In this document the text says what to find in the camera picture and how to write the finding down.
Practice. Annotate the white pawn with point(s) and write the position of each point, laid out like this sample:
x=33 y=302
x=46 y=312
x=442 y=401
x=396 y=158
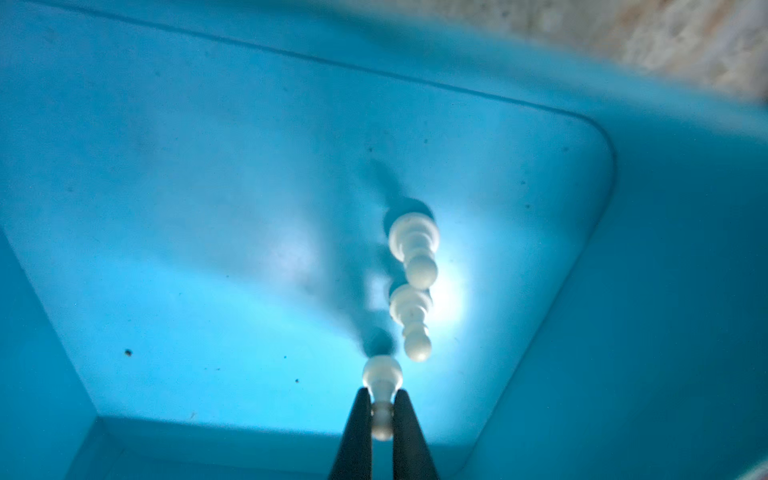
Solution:
x=410 y=308
x=383 y=377
x=414 y=240

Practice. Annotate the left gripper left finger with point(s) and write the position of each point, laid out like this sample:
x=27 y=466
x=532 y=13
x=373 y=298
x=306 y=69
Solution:
x=354 y=457

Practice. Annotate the blue plastic tray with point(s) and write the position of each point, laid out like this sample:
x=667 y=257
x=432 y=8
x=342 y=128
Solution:
x=195 y=206

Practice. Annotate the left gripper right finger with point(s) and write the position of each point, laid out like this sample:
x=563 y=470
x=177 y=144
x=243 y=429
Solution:
x=411 y=456

